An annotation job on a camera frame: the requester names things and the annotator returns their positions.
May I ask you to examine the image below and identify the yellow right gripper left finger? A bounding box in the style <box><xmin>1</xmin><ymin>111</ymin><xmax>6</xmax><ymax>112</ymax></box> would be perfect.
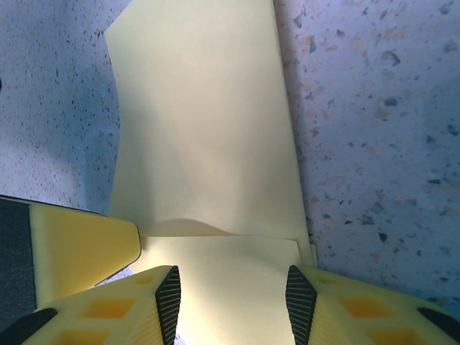
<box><xmin>0</xmin><ymin>264</ymin><xmax>183</xmax><ymax>345</ymax></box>

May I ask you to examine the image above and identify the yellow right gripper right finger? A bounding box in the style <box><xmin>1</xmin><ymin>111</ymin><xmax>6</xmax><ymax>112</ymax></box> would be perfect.
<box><xmin>285</xmin><ymin>264</ymin><xmax>460</xmax><ymax>345</ymax></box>

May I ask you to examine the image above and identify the pale yellow paper sheet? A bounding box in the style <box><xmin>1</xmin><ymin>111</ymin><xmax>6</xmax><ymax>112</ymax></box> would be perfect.
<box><xmin>103</xmin><ymin>0</ymin><xmax>318</xmax><ymax>345</ymax></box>

